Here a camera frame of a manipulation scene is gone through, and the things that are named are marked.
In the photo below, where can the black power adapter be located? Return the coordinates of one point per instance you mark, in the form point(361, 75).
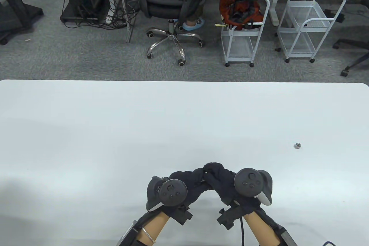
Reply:
point(334, 15)

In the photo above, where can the person's right hand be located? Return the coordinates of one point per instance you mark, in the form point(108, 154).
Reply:
point(222, 179)

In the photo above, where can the black chair base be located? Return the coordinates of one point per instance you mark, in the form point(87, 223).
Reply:
point(351, 43)

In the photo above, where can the person's left forearm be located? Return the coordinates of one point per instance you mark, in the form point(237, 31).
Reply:
point(152, 225)

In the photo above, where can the orange bag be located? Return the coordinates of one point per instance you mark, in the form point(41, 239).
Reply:
point(239, 9)

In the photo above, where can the silver hex nut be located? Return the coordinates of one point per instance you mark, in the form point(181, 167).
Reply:
point(297, 145)

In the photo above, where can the black monitor stand base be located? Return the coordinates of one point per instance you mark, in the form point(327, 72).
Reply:
point(11, 3)

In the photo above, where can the black wrist bracket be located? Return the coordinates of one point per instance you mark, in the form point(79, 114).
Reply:
point(229, 217)
point(181, 215)

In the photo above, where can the person's right forearm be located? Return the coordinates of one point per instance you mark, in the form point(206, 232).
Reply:
point(259, 228)

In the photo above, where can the black wrist camera unit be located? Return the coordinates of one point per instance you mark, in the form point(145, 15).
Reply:
point(126, 236)
point(285, 237)

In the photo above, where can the black tracking controller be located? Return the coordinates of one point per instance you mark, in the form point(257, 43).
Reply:
point(249, 182)
point(173, 192)

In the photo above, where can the aluminium frame post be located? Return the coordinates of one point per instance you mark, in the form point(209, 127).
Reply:
point(129, 34)

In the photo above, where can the person's left hand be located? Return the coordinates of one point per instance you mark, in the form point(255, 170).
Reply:
point(196, 179)

